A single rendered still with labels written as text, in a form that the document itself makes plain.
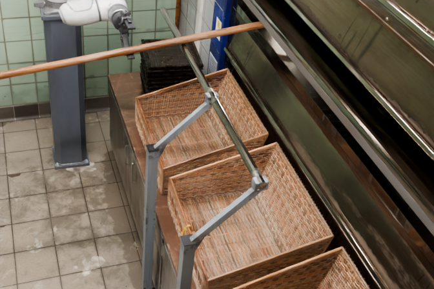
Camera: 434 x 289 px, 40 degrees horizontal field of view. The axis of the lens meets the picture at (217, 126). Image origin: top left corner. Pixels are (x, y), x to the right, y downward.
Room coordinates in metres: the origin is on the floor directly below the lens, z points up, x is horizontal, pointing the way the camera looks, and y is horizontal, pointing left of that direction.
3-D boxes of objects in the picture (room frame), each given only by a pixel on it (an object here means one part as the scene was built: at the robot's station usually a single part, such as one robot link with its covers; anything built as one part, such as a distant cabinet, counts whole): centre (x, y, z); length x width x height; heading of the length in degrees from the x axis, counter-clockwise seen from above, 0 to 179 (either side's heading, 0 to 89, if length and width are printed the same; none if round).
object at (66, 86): (2.71, 0.86, 0.50); 0.21 x 0.21 x 1.00; 22
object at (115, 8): (2.31, 0.48, 1.20); 0.09 x 0.06 x 0.09; 114
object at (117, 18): (2.24, 0.45, 1.20); 0.09 x 0.07 x 0.08; 24
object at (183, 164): (2.22, 0.09, 0.72); 0.56 x 0.49 x 0.28; 23
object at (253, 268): (1.66, -0.15, 0.72); 0.56 x 0.49 x 0.28; 22
